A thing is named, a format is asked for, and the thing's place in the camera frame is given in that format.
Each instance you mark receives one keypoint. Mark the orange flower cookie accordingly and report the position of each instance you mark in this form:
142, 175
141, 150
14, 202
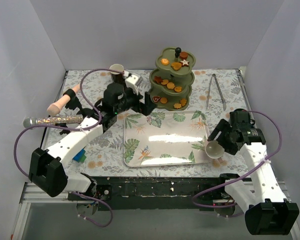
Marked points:
177, 105

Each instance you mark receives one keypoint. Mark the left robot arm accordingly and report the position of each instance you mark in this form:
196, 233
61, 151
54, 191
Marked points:
47, 166

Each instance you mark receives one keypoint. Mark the green three-tier cake stand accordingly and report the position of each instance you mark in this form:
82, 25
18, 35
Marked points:
183, 79

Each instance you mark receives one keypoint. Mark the brown heart cookie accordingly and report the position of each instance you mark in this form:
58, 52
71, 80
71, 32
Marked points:
176, 66

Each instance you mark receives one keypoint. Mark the silver glitter microphone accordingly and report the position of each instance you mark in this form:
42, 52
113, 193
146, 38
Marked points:
61, 121

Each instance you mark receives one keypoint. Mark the red iced heart cookie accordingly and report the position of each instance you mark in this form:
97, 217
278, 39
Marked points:
156, 99

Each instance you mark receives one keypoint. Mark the blue toy block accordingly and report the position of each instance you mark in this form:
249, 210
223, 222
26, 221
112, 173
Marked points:
78, 156

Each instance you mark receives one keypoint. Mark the brown star cookie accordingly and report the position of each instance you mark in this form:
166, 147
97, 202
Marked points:
158, 79

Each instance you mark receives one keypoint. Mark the white-iced star cookie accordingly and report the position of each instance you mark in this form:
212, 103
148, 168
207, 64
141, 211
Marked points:
184, 63

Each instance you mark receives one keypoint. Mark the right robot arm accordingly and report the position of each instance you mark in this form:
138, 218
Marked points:
267, 211

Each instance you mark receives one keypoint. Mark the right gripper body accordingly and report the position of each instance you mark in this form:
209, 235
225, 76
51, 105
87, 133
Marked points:
221, 133

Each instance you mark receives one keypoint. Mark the pink mug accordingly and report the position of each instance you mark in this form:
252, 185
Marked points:
214, 150

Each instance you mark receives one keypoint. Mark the leaf-patterned white tray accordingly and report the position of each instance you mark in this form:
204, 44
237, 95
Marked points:
165, 138

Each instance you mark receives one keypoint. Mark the cream mug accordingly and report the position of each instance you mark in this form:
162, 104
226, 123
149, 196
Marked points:
117, 75

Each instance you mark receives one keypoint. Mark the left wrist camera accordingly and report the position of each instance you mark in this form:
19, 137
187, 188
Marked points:
132, 81

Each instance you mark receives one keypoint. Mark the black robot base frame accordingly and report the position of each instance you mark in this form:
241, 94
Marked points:
151, 193

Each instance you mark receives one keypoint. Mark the green toy block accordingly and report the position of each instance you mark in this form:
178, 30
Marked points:
83, 158

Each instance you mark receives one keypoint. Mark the dark chocolate round cookie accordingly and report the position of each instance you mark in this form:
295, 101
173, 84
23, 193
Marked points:
183, 55

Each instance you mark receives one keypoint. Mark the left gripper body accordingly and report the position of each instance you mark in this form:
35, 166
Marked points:
142, 106

